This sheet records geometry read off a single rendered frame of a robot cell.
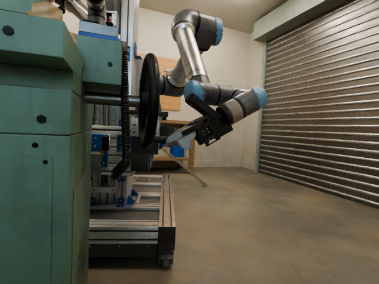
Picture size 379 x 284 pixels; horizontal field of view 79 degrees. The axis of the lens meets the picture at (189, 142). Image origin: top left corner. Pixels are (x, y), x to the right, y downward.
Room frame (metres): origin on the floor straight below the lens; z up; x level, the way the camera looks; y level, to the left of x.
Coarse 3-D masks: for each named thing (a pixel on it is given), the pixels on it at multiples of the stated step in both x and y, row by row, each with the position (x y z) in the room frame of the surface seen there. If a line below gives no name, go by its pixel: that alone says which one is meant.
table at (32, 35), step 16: (0, 16) 0.35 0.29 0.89; (16, 16) 0.36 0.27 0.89; (32, 16) 0.36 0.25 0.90; (0, 32) 0.35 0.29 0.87; (16, 32) 0.36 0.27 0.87; (32, 32) 0.36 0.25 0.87; (48, 32) 0.37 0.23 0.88; (64, 32) 0.38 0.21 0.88; (0, 48) 0.35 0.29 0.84; (16, 48) 0.36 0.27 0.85; (32, 48) 0.37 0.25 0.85; (48, 48) 0.37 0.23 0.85; (64, 48) 0.38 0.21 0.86; (16, 64) 0.44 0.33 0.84; (32, 64) 0.43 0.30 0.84; (48, 64) 0.43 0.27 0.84; (64, 64) 0.42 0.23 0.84; (80, 64) 0.55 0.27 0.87; (96, 80) 0.59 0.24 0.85; (112, 80) 0.60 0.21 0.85
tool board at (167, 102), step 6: (138, 54) 3.92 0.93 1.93; (144, 54) 3.96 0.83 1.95; (162, 60) 4.07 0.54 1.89; (168, 60) 4.11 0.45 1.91; (174, 60) 4.15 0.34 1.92; (162, 66) 4.07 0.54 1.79; (168, 66) 4.11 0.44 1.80; (174, 66) 4.15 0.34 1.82; (162, 72) 4.07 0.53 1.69; (168, 72) 4.11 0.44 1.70; (162, 96) 4.08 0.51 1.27; (168, 96) 4.12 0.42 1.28; (162, 102) 4.08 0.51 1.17; (168, 102) 4.12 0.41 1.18; (174, 102) 4.16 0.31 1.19; (180, 102) 4.20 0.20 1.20; (162, 108) 4.08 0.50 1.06; (168, 108) 4.12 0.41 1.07; (174, 108) 4.16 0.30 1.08
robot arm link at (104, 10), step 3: (87, 6) 1.03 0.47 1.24; (87, 9) 1.04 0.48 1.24; (90, 9) 1.02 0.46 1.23; (93, 9) 1.00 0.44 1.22; (102, 9) 1.02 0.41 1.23; (105, 9) 1.06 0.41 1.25; (87, 12) 1.04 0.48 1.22; (90, 12) 1.02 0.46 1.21; (93, 12) 1.02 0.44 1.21; (96, 12) 1.02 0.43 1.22; (99, 12) 1.03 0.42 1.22; (102, 12) 1.04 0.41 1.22; (105, 12) 1.07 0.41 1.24; (87, 15) 1.04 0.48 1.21; (102, 15) 1.04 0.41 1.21; (105, 15) 1.11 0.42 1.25
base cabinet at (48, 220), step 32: (0, 160) 0.41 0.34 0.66; (32, 160) 0.43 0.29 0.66; (64, 160) 0.45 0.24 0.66; (0, 192) 0.41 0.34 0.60; (32, 192) 0.43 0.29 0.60; (64, 192) 0.45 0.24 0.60; (0, 224) 0.41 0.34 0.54; (32, 224) 0.43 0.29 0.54; (64, 224) 0.45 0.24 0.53; (0, 256) 0.41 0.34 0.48; (32, 256) 0.43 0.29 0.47; (64, 256) 0.45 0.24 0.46
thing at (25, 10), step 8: (0, 0) 0.57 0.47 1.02; (8, 0) 0.57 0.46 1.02; (16, 0) 0.58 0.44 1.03; (24, 0) 0.58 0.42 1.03; (32, 0) 0.59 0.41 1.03; (40, 0) 0.62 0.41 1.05; (0, 8) 0.57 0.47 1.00; (8, 8) 0.57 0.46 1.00; (16, 8) 0.58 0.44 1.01; (24, 8) 0.58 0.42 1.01
